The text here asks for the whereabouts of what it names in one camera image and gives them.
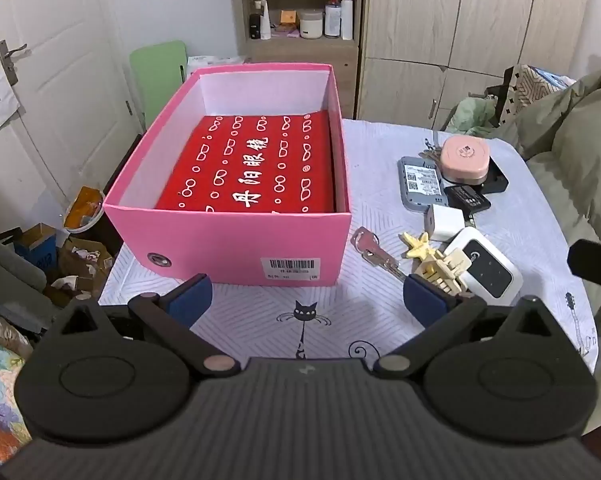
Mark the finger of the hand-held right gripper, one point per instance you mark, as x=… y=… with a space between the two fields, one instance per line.
x=595 y=265

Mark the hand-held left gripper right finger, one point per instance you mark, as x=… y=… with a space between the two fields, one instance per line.
x=423 y=300

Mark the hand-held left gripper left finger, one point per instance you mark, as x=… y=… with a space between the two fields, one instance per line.
x=193 y=297

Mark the beige hair claw clip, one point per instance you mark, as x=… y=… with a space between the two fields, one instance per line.
x=440 y=270

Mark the yellow starfish hair clip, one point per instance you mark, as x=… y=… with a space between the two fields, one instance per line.
x=418 y=247

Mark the pink cardboard box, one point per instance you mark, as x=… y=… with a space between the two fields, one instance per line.
x=220 y=245

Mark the white portable router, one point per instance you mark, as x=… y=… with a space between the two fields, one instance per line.
x=490 y=272

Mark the silver keys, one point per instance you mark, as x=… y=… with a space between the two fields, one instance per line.
x=368 y=242

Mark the white charger plug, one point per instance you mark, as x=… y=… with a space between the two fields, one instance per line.
x=445 y=222

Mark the black battery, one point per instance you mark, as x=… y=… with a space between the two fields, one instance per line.
x=468 y=199

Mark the small key bunch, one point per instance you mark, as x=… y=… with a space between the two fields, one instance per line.
x=429 y=152

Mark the small brown cardboard box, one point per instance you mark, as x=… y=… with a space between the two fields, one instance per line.
x=85 y=257

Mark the grey portable router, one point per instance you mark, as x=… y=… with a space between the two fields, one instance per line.
x=423 y=182

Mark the black square object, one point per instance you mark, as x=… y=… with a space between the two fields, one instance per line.
x=496 y=182

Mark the olive quilt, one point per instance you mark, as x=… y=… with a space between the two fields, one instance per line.
x=580 y=135

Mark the black trash bin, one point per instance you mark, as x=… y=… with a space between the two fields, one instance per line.
x=83 y=207

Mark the red printed cloth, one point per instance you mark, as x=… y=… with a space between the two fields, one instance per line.
x=250 y=160

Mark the pink rounded case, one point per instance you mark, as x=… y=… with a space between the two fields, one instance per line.
x=464 y=155

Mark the blue cardboard box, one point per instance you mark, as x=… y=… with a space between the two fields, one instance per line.
x=40 y=247

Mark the grey cushion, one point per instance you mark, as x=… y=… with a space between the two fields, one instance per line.
x=10 y=270

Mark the patterned bag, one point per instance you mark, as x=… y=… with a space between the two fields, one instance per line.
x=530 y=85

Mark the green clothing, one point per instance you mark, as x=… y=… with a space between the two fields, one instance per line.
x=473 y=112

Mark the floral blanket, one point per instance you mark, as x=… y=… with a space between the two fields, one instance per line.
x=0 y=390

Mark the green folding table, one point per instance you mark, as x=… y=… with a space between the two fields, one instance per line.
x=155 y=75

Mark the tissue pack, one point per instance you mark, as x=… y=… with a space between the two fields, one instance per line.
x=210 y=62

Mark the wooden bookshelf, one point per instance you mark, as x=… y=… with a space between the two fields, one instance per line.
x=300 y=52

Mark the white door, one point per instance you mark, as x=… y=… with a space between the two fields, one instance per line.
x=55 y=60

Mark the wooden wardrobe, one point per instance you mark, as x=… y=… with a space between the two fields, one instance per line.
x=480 y=10

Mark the black bottle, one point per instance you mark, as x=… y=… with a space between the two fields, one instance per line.
x=254 y=22

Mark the white tube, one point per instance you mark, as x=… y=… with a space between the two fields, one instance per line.
x=265 y=20

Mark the white bottle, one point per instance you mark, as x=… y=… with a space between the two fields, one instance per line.
x=347 y=17

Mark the orange box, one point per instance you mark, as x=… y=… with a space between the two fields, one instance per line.
x=288 y=19

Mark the red cap bottle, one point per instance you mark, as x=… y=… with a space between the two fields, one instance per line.
x=333 y=17

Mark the white jar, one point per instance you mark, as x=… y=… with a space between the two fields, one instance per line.
x=310 y=25

